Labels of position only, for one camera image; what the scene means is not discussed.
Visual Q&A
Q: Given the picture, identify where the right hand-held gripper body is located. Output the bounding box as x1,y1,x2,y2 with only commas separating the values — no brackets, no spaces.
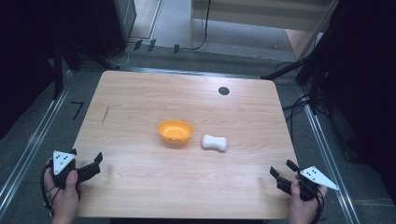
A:
276,165,340,203

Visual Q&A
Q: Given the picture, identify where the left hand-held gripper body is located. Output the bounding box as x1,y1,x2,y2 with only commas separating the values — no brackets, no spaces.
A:
50,149,102,189

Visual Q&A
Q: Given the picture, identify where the person's right hand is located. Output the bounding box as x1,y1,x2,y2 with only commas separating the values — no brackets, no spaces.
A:
287,174,329,224

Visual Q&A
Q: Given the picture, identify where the person's left hand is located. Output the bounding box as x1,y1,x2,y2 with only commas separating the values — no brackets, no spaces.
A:
43,158,82,224

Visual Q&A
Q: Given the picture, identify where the black angled floor tape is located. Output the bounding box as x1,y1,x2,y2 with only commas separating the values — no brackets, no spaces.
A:
70,101,85,121

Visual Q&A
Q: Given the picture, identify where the white soap bar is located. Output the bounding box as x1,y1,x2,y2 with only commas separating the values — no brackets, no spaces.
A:
201,133,230,153

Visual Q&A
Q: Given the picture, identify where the orange plastic bowl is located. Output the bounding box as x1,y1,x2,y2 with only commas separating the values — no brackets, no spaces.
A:
157,119,195,145

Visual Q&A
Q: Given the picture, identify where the black metal stand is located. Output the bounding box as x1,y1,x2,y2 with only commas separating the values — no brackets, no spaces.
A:
261,50,332,116
50,38,120,101

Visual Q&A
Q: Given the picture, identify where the black curtain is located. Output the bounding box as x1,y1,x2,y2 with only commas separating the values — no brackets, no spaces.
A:
0,0,108,141
307,0,396,206

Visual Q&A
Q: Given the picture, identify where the dark cabinet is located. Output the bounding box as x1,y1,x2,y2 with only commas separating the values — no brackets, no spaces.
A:
92,0,138,59

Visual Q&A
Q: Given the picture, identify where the metal floor rail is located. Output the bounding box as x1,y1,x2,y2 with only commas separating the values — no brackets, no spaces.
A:
297,86,362,224
120,66,263,80
0,70,75,217

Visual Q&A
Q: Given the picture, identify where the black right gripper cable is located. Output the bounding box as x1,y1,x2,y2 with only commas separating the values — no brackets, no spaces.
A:
299,181,325,224

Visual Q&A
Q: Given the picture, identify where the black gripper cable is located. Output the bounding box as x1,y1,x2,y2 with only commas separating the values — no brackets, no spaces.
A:
299,181,325,224
40,162,64,217

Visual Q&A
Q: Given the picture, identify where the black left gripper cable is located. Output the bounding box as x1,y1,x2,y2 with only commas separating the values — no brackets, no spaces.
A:
40,162,64,217

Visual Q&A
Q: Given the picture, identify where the black floor cable bundle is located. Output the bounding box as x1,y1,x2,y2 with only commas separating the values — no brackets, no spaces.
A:
274,61,312,133

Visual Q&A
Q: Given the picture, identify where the white floor cable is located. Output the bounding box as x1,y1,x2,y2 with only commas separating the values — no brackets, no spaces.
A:
115,42,138,68

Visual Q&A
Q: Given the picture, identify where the black hanging cable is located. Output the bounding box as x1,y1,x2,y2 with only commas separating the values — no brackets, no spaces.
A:
190,0,213,51

